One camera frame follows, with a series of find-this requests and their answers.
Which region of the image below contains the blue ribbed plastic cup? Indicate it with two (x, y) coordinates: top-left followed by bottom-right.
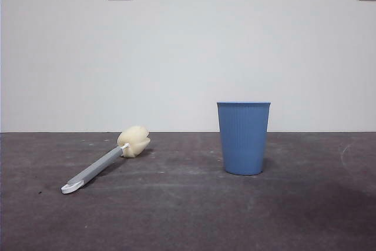
(216, 101), (271, 176)

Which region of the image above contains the grey-handled sponge cup brush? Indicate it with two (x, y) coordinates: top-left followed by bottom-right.
(61, 125), (152, 195)

